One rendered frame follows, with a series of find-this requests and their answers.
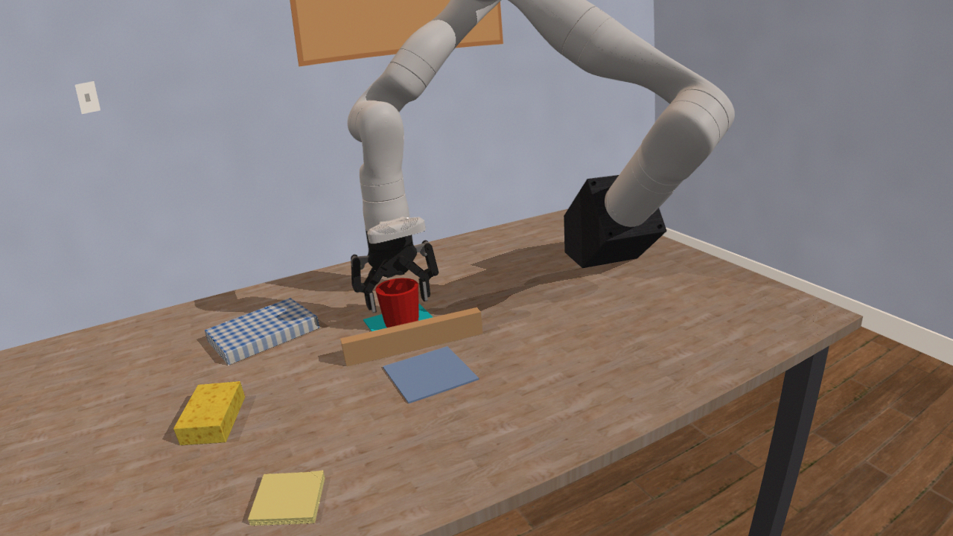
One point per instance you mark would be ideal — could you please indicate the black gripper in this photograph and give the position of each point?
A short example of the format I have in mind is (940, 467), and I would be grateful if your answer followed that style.
(394, 262)

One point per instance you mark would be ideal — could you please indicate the red cup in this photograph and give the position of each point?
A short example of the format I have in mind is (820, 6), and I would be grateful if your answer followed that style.
(398, 299)

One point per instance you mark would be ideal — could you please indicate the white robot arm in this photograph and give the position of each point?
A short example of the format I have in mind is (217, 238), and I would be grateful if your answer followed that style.
(680, 140)

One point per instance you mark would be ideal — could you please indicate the yellow sticky-note pad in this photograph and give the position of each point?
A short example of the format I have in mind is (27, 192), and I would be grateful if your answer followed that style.
(287, 498)

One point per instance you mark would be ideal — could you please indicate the yellow sponge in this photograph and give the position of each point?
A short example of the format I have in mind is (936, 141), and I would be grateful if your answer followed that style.
(210, 413)

